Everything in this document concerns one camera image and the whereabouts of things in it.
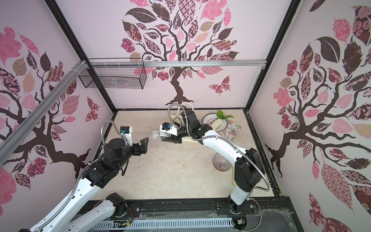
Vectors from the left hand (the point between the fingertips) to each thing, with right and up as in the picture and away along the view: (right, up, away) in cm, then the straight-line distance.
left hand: (140, 141), depth 73 cm
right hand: (+12, +5, +3) cm, 13 cm away
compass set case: (+9, +4, -1) cm, 10 cm away
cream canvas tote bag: (+15, +14, +23) cm, 31 cm away
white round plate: (+40, +13, +37) cm, 56 cm away
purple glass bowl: (+45, -16, +17) cm, 51 cm away
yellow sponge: (+41, -11, -23) cm, 48 cm away
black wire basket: (-24, +43, +22) cm, 54 cm away
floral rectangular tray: (+57, +3, +33) cm, 66 cm away
